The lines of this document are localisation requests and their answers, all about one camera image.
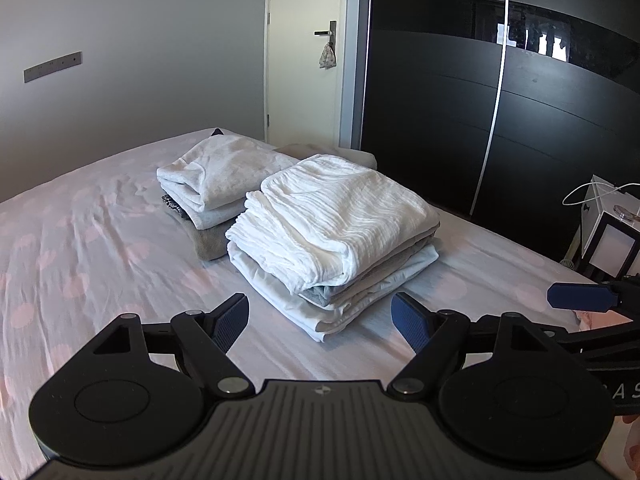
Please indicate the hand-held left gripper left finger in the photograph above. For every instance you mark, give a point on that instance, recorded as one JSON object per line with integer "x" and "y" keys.
{"x": 233, "y": 320}

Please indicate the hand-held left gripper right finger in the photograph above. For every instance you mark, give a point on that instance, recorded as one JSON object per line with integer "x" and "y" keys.
{"x": 409, "y": 321}

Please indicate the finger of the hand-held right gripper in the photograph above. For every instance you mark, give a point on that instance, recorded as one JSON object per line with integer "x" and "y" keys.
{"x": 600, "y": 345}
{"x": 580, "y": 296}

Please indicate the white muslin pants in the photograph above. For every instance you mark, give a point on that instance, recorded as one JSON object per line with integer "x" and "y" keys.
{"x": 325, "y": 210}

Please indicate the folded white sheet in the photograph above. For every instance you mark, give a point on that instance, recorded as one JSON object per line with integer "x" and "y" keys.
{"x": 280, "y": 290}

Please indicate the folded light blue cloth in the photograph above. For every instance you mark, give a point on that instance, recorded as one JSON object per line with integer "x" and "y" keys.
{"x": 410, "y": 265}

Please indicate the black framed white box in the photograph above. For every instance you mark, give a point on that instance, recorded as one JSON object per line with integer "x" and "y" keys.
{"x": 612, "y": 245}

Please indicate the folded grey knit garment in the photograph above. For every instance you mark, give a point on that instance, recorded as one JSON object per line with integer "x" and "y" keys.
{"x": 325, "y": 296}

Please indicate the white paper bag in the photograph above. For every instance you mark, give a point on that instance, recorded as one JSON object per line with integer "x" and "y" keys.
{"x": 595, "y": 200}

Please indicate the folded pale grey garment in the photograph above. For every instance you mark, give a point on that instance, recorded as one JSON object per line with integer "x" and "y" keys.
{"x": 215, "y": 217}

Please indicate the folded dark patterned garment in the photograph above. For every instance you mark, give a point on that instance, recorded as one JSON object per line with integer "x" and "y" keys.
{"x": 175, "y": 205}

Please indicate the bed with pink dotted sheet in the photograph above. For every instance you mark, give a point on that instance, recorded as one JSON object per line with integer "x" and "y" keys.
{"x": 100, "y": 260}

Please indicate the folded white fleece garment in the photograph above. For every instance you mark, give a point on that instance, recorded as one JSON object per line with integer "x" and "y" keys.
{"x": 225, "y": 170}

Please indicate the black wardrobe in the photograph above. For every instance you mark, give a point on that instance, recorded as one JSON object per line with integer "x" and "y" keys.
{"x": 425, "y": 135}

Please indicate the white door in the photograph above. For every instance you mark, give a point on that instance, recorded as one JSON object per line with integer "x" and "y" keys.
{"x": 300, "y": 85}

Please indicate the small hanging fabric pouch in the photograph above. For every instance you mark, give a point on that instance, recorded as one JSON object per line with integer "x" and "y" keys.
{"x": 327, "y": 57}

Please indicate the grey wall switch panel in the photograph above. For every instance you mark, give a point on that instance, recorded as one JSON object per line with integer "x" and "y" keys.
{"x": 52, "y": 67}

